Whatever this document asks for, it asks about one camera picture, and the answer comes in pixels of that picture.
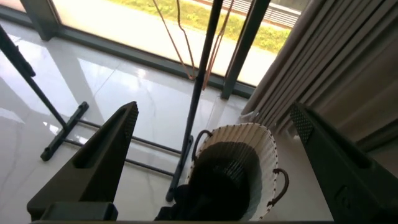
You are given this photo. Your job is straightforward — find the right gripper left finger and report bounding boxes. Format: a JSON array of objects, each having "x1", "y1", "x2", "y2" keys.
[{"x1": 26, "y1": 101, "x2": 140, "y2": 222}]

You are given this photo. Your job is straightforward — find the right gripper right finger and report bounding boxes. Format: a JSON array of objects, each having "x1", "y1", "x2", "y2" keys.
[{"x1": 289, "y1": 101, "x2": 398, "y2": 224}]

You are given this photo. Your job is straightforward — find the white laundry basket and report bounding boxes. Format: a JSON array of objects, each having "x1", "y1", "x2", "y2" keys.
[{"x1": 185, "y1": 123, "x2": 290, "y2": 222}]

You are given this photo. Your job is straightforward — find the black clothes rack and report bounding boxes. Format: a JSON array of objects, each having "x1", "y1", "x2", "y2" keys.
[{"x1": 0, "y1": 0, "x2": 224, "y2": 203}]

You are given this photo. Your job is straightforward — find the black garment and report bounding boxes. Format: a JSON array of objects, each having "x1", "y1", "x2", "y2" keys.
[{"x1": 154, "y1": 183, "x2": 249, "y2": 222}]

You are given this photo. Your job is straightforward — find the beige curtain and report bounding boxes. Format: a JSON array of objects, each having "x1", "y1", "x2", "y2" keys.
[{"x1": 241, "y1": 0, "x2": 398, "y2": 153}]

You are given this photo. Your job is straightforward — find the window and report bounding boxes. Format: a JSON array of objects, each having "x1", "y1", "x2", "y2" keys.
[{"x1": 0, "y1": 0, "x2": 312, "y2": 100}]

